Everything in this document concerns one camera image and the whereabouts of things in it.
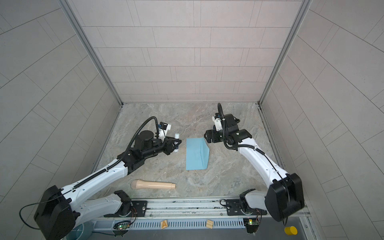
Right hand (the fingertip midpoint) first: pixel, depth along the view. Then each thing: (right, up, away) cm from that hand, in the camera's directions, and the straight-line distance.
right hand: (210, 134), depth 81 cm
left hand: (-14, -2, -8) cm, 16 cm away
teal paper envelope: (-7, -13, +8) cm, 17 cm away
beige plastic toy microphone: (-36, -26, -4) cm, 44 cm away
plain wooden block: (-1, -39, -14) cm, 41 cm away
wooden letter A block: (-22, -39, -14) cm, 47 cm away
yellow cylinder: (+33, -38, -19) cm, 54 cm away
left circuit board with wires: (-39, -37, -17) cm, 57 cm away
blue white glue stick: (-17, 0, -10) cm, 19 cm away
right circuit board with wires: (+18, -40, -13) cm, 46 cm away
